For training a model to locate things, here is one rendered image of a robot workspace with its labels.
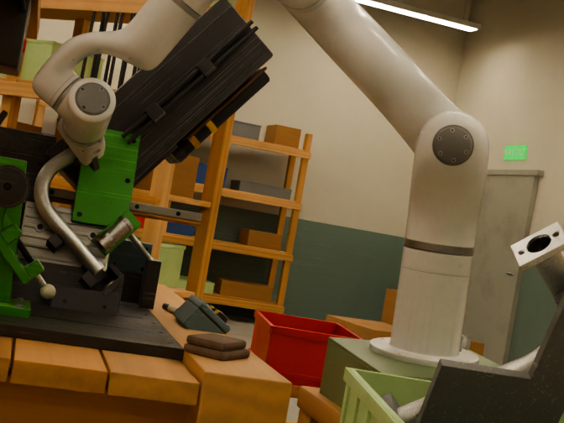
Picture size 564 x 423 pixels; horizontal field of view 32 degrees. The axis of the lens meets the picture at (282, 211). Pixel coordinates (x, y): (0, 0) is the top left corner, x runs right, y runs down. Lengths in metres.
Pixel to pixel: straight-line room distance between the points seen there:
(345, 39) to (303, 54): 10.10
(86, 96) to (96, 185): 0.36
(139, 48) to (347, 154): 10.22
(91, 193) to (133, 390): 0.69
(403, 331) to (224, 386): 0.35
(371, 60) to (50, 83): 0.57
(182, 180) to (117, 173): 2.89
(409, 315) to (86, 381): 0.56
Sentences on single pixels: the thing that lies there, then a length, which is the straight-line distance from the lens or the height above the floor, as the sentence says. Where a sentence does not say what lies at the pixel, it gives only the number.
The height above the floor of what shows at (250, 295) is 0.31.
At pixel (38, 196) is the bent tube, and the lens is 2.05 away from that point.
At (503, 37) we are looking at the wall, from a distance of 11.96.
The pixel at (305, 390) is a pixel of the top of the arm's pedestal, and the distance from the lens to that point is 1.83.
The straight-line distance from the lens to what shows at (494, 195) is 11.22.
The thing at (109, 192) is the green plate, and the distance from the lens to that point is 2.10.
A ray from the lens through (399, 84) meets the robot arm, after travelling 1.70.
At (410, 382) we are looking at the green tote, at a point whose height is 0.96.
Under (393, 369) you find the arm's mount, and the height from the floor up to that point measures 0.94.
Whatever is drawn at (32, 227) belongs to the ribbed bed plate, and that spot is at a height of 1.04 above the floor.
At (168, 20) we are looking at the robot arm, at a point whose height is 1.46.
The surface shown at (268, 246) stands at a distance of 11.09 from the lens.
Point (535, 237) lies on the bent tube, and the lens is 1.06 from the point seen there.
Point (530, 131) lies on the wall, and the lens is 11.00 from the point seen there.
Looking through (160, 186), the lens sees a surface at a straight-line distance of 4.67.
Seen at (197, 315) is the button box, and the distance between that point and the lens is 1.99.
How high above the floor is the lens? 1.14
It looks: 1 degrees up
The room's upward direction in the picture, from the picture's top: 10 degrees clockwise
